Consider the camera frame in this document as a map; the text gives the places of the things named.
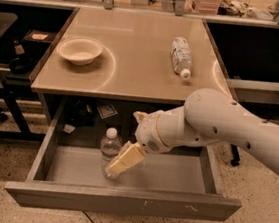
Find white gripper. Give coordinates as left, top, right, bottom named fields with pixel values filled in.
left=105, top=111, right=170, bottom=179

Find clear plastic water bottle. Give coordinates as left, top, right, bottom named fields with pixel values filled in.
left=100, top=127, right=123, bottom=179

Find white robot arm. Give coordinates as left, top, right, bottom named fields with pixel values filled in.
left=105, top=88, right=279, bottom=178

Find grey cabinet with counter top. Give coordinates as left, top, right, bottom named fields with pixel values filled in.
left=31, top=6, right=230, bottom=105

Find grey open drawer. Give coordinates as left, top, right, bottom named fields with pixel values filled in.
left=5, top=110, right=242, bottom=222

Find white labelled bottle lying down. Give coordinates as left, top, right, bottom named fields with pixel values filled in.
left=170, top=37, right=193, bottom=81

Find white paper card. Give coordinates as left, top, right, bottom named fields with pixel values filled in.
left=97, top=104, right=117, bottom=119

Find white paper bowl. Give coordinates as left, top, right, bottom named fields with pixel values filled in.
left=57, top=37, right=104, bottom=66

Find black side table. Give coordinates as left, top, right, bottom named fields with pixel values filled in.
left=0, top=11, right=60, bottom=176

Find pink stacked trays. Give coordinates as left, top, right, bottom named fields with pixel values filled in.
left=191, top=0, right=222, bottom=15

